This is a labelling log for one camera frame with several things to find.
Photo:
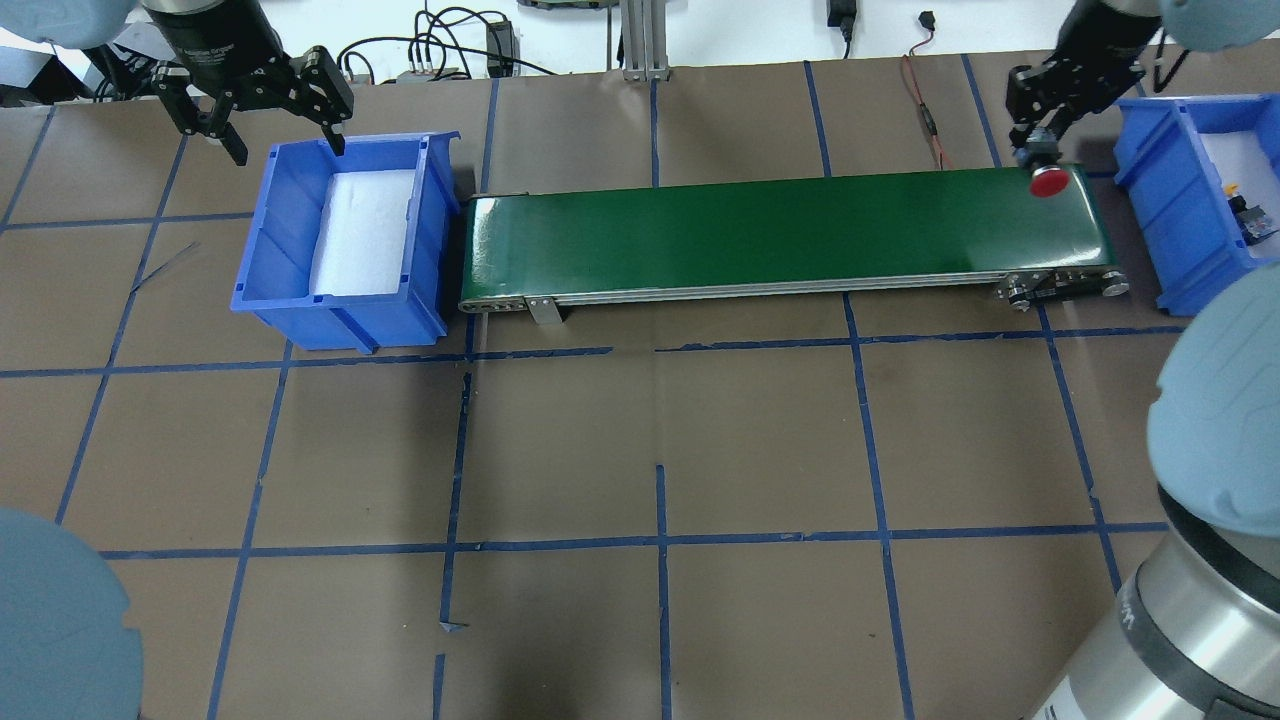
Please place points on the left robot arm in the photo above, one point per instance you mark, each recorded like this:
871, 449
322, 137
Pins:
67, 653

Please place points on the yellow push button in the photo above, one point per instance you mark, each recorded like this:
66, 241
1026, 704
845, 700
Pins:
1254, 224

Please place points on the left bin white foam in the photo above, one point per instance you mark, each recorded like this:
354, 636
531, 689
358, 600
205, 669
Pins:
363, 231

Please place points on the left blue bin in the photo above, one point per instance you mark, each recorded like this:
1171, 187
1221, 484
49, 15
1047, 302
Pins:
272, 280

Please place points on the red push button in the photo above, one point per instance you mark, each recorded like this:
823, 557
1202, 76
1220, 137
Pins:
1041, 160

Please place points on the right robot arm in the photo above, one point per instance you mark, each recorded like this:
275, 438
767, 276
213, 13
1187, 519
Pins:
1193, 632

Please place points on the black power adapter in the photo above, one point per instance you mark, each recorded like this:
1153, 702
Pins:
501, 49

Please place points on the bin white foam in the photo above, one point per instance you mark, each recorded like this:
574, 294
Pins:
1239, 157
363, 231

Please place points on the green conveyor belt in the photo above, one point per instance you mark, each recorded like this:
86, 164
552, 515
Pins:
540, 253

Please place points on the right blue bin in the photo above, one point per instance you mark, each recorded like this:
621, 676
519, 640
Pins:
1162, 165

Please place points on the blue bin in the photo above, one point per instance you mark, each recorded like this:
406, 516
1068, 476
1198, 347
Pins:
1162, 165
272, 280

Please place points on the aluminium frame post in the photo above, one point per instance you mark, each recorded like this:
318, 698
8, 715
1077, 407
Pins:
643, 45

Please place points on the right bin white foam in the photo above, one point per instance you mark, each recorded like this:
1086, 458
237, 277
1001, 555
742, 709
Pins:
1239, 157

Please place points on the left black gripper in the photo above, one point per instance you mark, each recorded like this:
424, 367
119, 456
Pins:
212, 44

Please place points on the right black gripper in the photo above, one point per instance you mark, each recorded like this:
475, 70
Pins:
1098, 45

